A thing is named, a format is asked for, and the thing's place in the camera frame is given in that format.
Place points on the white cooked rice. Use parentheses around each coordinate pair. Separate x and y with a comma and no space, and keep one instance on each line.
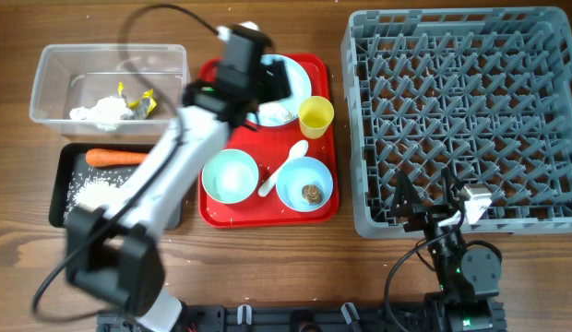
(92,188)

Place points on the green plastic bowl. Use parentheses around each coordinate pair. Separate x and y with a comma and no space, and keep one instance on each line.
(230,177)

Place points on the orange carrot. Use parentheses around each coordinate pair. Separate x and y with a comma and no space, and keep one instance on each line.
(104,158)

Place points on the grey dishwasher rack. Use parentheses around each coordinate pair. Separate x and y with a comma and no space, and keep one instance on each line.
(484,92)

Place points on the black food waste tray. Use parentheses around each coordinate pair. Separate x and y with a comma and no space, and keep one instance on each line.
(72,159)

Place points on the brown food lump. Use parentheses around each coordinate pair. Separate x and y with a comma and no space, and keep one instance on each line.
(312,194)

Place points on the red plastic tray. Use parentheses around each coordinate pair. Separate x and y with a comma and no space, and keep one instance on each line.
(269,147)

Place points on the light blue plate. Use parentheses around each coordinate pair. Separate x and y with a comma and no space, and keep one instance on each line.
(282,112)

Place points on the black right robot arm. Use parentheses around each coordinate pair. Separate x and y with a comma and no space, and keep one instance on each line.
(468,273)

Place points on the clear plastic waste bin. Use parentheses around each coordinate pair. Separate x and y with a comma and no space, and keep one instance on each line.
(79,75)

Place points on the yellow plastic cup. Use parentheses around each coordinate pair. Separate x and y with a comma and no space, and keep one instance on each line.
(315,116)

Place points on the blue plastic bowl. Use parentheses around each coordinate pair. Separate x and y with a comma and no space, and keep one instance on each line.
(298,173)

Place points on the white plastic spoon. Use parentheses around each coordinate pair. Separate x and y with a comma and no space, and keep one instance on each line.
(298,150)

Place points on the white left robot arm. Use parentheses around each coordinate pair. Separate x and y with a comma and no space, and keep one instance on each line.
(112,247)

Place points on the white napkin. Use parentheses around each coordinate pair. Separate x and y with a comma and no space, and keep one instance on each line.
(106,115)

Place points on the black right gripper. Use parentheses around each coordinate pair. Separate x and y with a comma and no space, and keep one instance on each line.
(425,214)

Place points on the yellow snack wrapper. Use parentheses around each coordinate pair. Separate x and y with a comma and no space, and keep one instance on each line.
(139,109)

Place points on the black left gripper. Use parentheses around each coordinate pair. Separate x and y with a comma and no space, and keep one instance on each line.
(277,76)

